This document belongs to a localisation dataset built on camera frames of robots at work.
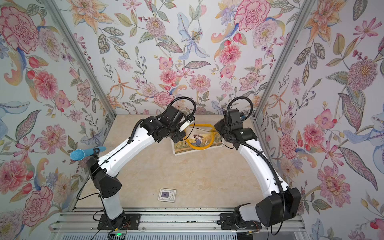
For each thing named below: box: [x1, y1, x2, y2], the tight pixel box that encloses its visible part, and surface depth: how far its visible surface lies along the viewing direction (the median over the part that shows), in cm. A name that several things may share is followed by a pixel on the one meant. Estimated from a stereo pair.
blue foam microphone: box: [70, 146, 107, 161], surface depth 66 cm
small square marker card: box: [158, 188, 177, 203], surface depth 82 cm
